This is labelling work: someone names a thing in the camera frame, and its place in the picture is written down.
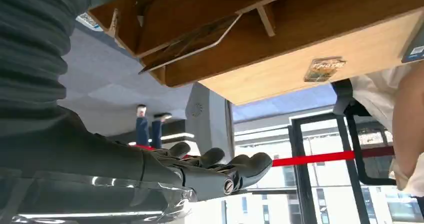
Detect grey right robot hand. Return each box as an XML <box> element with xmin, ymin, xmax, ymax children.
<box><xmin>0</xmin><ymin>0</ymin><xmax>273</xmax><ymax>224</ymax></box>

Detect person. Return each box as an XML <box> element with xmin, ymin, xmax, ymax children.
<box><xmin>135</xmin><ymin>104</ymin><xmax>174</xmax><ymax>150</ymax></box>
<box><xmin>350</xmin><ymin>61</ymin><xmax>424</xmax><ymax>197</ymax></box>

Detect grey pillar with round logo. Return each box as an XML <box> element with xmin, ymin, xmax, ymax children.
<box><xmin>184</xmin><ymin>82</ymin><xmax>237</xmax><ymax>165</ymax></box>

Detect grey printed label card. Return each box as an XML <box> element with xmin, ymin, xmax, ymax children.
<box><xmin>75</xmin><ymin>12</ymin><xmax>104</xmax><ymax>33</ymax></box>

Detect red barrier belt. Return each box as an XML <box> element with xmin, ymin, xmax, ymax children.
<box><xmin>129</xmin><ymin>144</ymin><xmax>396</xmax><ymax>168</ymax></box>

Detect wooden card box with dividers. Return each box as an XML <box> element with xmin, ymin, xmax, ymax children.
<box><xmin>87</xmin><ymin>0</ymin><xmax>424</xmax><ymax>88</ymax></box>

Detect card with colourful print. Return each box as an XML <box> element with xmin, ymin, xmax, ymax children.
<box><xmin>303</xmin><ymin>56</ymin><xmax>347</xmax><ymax>83</ymax></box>

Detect blue grey card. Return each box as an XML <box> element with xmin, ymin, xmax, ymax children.
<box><xmin>400</xmin><ymin>23</ymin><xmax>424</xmax><ymax>65</ymax></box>

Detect black door frame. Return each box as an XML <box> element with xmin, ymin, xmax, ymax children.
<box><xmin>287</xmin><ymin>112</ymin><xmax>373</xmax><ymax>224</ymax></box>

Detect black chair frame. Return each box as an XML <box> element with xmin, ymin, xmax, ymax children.
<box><xmin>331</xmin><ymin>79</ymin><xmax>398</xmax><ymax>187</ymax></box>

